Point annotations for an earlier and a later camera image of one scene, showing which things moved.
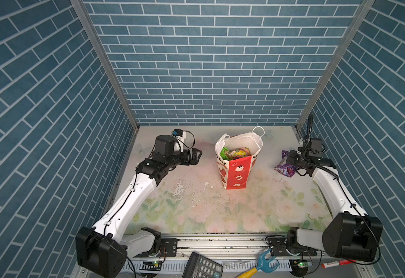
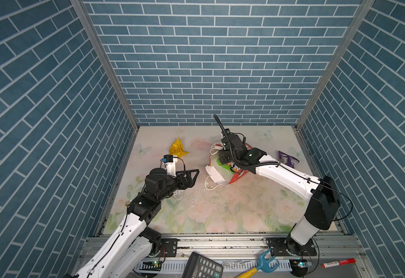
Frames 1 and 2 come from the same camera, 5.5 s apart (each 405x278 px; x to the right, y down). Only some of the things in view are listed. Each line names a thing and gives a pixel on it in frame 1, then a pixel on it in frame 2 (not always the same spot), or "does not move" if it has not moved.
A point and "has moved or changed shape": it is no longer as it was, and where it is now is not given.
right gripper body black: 295,158 → 224,156
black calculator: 201,266 does not move
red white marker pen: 337,263 does not move
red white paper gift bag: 236,156 has moved or changed shape
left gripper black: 186,160 → 189,183
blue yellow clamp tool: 263,267 does not move
